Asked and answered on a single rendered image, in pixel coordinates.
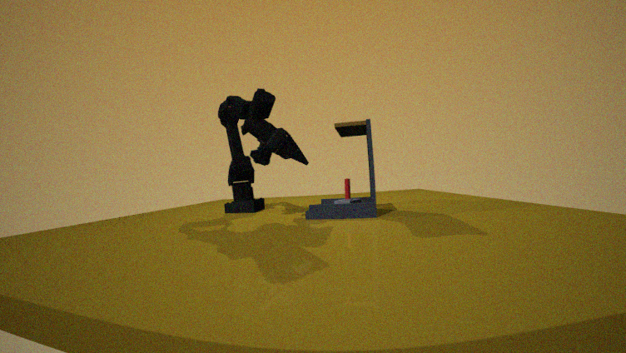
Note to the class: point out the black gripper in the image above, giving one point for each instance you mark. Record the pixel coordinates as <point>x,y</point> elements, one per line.
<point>275,138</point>

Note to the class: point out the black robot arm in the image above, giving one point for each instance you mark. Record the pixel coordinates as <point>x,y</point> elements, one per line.
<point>254,113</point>

